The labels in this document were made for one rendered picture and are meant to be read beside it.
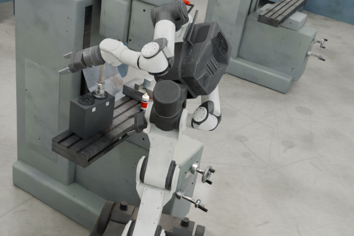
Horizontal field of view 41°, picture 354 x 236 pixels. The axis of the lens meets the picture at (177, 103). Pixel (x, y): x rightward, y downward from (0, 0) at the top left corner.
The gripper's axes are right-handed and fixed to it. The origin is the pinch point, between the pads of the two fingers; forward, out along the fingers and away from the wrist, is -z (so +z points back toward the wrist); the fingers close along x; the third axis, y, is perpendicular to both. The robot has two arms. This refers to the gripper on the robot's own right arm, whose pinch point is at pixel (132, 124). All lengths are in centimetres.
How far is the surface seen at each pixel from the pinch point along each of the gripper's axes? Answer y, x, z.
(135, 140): -26.4, 6.7, -19.2
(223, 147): -180, 69, -38
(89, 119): 19.3, -1.5, -13.8
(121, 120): -7.0, 10.2, -14.3
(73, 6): 41, 62, -13
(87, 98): 22.8, 9.3, -13.0
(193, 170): -56, -8, 4
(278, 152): -217, 67, 2
